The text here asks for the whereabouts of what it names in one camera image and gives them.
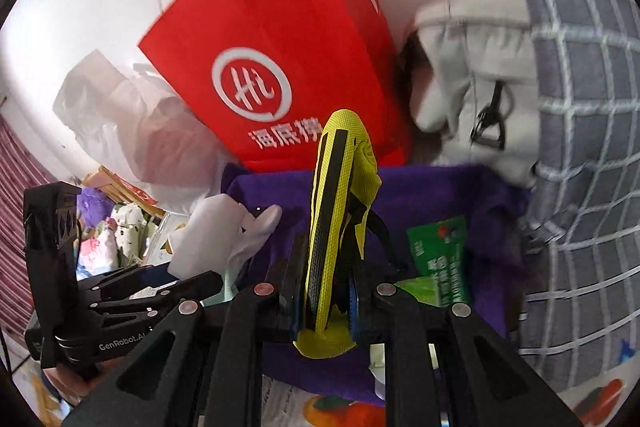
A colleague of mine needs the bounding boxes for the grey checked cushion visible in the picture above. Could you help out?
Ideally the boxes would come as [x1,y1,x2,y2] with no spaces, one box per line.
[517,0,640,390]

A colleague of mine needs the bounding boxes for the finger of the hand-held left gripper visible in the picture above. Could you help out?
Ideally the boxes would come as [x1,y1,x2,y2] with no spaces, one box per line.
[92,271,224,325]
[80,264,176,295]

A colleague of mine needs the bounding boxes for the purple knitted cloth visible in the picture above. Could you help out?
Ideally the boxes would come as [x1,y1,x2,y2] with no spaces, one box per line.
[220,162,531,408]

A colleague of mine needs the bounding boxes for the maroon striped curtain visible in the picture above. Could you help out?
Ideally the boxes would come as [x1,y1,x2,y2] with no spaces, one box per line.
[0,114,56,333]

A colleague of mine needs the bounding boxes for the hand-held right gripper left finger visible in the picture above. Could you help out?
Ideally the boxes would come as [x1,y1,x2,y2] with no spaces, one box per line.
[62,232,311,427]

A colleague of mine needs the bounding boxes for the black and white cloth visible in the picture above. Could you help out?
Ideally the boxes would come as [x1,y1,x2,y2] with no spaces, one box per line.
[110,204,153,258]

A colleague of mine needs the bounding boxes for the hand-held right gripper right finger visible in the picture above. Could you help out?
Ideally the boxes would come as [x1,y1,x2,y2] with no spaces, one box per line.
[347,269,583,427]

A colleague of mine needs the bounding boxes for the colourful quilt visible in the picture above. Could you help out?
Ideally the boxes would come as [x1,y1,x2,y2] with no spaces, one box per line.
[77,227,121,280]

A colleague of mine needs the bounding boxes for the beige backpack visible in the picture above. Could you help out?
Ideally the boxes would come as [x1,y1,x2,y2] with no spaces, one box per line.
[400,0,543,188]

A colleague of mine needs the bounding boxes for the green snack packet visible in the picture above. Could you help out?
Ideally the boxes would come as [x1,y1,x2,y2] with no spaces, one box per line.
[395,214,473,308]

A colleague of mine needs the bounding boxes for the person's left hand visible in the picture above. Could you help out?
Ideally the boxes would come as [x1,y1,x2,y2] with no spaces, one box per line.
[42,359,108,408]

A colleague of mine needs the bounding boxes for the red paper bag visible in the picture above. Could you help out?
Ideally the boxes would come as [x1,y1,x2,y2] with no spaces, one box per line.
[137,0,413,172]

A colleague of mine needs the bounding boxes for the light green cloth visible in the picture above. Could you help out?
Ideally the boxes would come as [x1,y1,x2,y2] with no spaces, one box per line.
[200,267,251,308]

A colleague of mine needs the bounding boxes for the white plastic shopping bag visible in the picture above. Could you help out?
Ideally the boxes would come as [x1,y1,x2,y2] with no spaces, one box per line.
[52,49,226,212]

